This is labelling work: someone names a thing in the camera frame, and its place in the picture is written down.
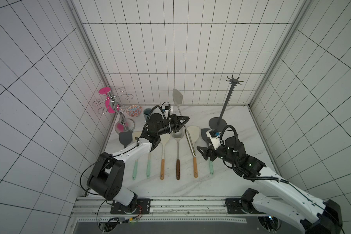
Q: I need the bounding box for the chrome cup tree stand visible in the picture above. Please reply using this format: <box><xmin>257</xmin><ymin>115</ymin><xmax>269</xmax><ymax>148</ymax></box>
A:
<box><xmin>93</xmin><ymin>87</ymin><xmax>135</xmax><ymax>133</ymax></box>

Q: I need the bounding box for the cream slotted turner green handle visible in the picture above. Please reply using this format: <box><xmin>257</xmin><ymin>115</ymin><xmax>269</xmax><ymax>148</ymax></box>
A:
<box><xmin>146</xmin><ymin>153</ymin><xmax>151</xmax><ymax>178</ymax></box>

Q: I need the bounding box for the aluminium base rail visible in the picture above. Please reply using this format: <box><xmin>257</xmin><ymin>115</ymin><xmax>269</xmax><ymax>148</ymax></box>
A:
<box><xmin>71</xmin><ymin>197</ymin><xmax>266</xmax><ymax>232</ymax></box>

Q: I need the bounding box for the grey spatula green handle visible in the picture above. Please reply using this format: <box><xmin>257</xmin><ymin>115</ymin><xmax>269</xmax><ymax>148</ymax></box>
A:
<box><xmin>119</xmin><ymin>131</ymin><xmax>133</xmax><ymax>148</ymax></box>

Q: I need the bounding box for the teal ceramic cup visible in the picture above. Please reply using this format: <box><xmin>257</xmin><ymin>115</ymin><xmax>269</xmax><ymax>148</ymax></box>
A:
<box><xmin>143</xmin><ymin>108</ymin><xmax>151</xmax><ymax>121</ymax></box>

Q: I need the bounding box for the cream spatula light wooden handle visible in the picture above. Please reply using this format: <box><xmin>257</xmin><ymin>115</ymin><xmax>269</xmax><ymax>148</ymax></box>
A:
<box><xmin>187</xmin><ymin>126</ymin><xmax>200</xmax><ymax>178</ymax></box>

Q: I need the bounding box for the cream utensil dark wooden handle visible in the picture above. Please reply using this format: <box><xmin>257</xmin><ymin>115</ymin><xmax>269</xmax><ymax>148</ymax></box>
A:
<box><xmin>172</xmin><ymin>129</ymin><xmax>185</xmax><ymax>180</ymax></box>

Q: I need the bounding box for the cream spatula green handle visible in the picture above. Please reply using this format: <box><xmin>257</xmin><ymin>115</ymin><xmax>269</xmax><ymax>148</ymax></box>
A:
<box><xmin>132</xmin><ymin>131</ymin><xmax>142</xmax><ymax>181</ymax></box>

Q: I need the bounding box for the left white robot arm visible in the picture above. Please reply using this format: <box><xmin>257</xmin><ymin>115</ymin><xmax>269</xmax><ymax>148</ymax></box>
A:
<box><xmin>86</xmin><ymin>105</ymin><xmax>190</xmax><ymax>212</ymax></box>

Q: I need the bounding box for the cream spoon wooden handle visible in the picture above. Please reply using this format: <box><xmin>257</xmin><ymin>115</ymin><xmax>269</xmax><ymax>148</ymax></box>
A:
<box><xmin>160</xmin><ymin>134</ymin><xmax>170</xmax><ymax>180</ymax></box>

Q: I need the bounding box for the dark grey utensil rack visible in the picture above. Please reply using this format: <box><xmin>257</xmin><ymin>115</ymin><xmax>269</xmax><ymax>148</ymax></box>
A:
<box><xmin>209</xmin><ymin>75</ymin><xmax>243</xmax><ymax>132</ymax></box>

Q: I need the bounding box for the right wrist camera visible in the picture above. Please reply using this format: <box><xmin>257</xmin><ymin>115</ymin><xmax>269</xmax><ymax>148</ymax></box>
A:
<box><xmin>206</xmin><ymin>129</ymin><xmax>221</xmax><ymax>150</ymax></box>

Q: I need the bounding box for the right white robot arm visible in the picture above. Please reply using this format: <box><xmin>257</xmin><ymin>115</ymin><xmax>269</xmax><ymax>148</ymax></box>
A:
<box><xmin>197</xmin><ymin>136</ymin><xmax>344</xmax><ymax>234</ymax></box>

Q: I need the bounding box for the pink cup on stand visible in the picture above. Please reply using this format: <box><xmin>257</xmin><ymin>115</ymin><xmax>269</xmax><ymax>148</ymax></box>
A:
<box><xmin>98</xmin><ymin>87</ymin><xmax>120</xmax><ymax>115</ymax></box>

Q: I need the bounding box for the dark grey spatula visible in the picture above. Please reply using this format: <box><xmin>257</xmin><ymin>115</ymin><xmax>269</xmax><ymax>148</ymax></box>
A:
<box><xmin>201</xmin><ymin>128</ymin><xmax>214</xmax><ymax>175</ymax></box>

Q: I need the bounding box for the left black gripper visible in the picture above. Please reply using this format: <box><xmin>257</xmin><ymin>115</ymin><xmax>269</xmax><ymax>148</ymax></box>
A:
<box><xmin>157</xmin><ymin>113</ymin><xmax>190</xmax><ymax>135</ymax></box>

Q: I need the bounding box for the patterned small bowl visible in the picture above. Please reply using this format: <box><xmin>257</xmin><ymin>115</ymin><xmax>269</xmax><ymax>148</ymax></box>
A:
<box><xmin>126</xmin><ymin>105</ymin><xmax>143</xmax><ymax>118</ymax></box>

